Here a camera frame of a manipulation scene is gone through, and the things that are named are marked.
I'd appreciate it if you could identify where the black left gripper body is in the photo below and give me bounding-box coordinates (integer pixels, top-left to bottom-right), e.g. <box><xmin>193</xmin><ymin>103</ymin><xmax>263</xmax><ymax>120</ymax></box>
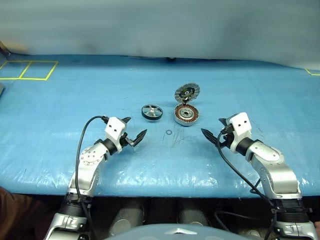
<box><xmin>118</xmin><ymin>131</ymin><xmax>135</xmax><ymax>151</ymax></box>

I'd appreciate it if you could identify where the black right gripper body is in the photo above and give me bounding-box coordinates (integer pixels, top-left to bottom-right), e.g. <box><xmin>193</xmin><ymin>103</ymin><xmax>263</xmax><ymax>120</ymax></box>
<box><xmin>219</xmin><ymin>124</ymin><xmax>235</xmax><ymax>150</ymax></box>

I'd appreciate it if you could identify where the black-rimmed silver spoked rotor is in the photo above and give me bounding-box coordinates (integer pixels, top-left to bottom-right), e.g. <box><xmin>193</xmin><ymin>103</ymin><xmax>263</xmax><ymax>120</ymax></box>
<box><xmin>141</xmin><ymin>104</ymin><xmax>164</xmax><ymax>121</ymax></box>

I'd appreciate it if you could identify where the motor stator with copper windings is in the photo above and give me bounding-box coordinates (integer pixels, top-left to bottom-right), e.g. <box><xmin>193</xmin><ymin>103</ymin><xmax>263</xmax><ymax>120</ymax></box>
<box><xmin>173</xmin><ymin>104</ymin><xmax>200</xmax><ymax>127</ymax></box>

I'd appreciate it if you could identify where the finned silver motor end cover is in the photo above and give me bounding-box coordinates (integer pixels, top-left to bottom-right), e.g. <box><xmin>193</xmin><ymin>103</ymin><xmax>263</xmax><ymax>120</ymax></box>
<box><xmin>174</xmin><ymin>83</ymin><xmax>203</xmax><ymax>104</ymax></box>

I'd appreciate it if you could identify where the dark grey rounded shape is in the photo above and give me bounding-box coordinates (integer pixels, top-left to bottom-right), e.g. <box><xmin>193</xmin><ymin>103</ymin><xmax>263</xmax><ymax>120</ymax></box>
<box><xmin>109</xmin><ymin>199</ymin><xmax>146</xmax><ymax>237</ymax></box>
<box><xmin>175</xmin><ymin>199</ymin><xmax>214</xmax><ymax>227</ymax></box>

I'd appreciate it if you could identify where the grey robot torso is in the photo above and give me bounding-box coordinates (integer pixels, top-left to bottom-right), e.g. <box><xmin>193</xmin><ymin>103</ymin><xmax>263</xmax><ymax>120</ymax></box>
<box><xmin>102</xmin><ymin>223</ymin><xmax>222</xmax><ymax>240</ymax></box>

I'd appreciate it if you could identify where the brown cloth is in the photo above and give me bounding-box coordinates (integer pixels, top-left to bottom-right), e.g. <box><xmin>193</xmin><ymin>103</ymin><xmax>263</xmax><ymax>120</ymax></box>
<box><xmin>0</xmin><ymin>186</ymin><xmax>61</xmax><ymax>240</ymax></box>

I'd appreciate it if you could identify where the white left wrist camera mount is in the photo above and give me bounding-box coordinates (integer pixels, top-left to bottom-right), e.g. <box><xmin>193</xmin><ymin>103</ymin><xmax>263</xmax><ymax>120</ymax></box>
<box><xmin>104</xmin><ymin>116</ymin><xmax>127</xmax><ymax>154</ymax></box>

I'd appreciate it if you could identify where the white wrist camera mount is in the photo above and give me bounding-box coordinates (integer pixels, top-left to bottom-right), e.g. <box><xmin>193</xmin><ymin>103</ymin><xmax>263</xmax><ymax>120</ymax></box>
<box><xmin>104</xmin><ymin>116</ymin><xmax>127</xmax><ymax>154</ymax></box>
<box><xmin>228</xmin><ymin>112</ymin><xmax>252</xmax><ymax>153</ymax></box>

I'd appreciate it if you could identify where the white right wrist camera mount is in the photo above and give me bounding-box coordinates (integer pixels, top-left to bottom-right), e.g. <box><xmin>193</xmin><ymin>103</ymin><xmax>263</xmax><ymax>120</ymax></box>
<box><xmin>228</xmin><ymin>112</ymin><xmax>252</xmax><ymax>153</ymax></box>

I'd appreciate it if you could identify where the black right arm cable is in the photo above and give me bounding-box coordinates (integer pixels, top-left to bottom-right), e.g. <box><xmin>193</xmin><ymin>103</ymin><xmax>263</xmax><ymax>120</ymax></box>
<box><xmin>214</xmin><ymin>128</ymin><xmax>278</xmax><ymax>240</ymax></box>

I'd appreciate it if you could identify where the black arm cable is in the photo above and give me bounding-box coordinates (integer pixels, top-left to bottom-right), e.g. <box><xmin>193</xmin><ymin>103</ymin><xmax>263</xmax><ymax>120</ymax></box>
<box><xmin>75</xmin><ymin>115</ymin><xmax>109</xmax><ymax>240</ymax></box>
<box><xmin>214</xmin><ymin>128</ymin><xmax>278</xmax><ymax>240</ymax></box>

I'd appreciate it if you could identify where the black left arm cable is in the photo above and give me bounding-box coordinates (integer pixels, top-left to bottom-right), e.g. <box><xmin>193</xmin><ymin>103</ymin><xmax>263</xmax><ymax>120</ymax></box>
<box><xmin>75</xmin><ymin>115</ymin><xmax>109</xmax><ymax>240</ymax></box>

